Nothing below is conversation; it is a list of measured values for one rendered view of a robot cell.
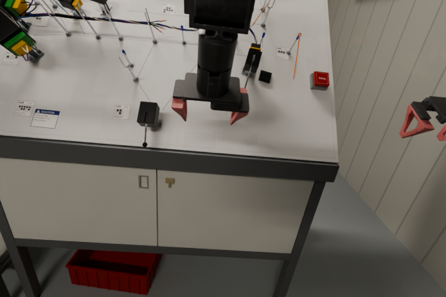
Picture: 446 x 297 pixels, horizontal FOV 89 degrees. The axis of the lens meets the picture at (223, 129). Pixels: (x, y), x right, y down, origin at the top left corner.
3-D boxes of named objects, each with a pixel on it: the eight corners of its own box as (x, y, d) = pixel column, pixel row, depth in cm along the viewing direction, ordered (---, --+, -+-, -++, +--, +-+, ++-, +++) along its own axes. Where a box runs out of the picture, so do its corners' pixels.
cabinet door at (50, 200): (156, 246, 91) (155, 162, 75) (13, 238, 88) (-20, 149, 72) (158, 242, 93) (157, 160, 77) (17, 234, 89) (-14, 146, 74)
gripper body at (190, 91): (186, 79, 44) (185, 46, 38) (237, 84, 45) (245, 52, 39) (182, 104, 40) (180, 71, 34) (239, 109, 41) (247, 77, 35)
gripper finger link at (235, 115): (208, 109, 51) (212, 76, 43) (240, 111, 52) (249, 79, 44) (207, 133, 47) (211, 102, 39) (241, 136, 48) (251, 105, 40)
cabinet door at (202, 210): (291, 255, 94) (317, 176, 78) (157, 248, 90) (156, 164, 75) (289, 249, 96) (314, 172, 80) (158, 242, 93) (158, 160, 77)
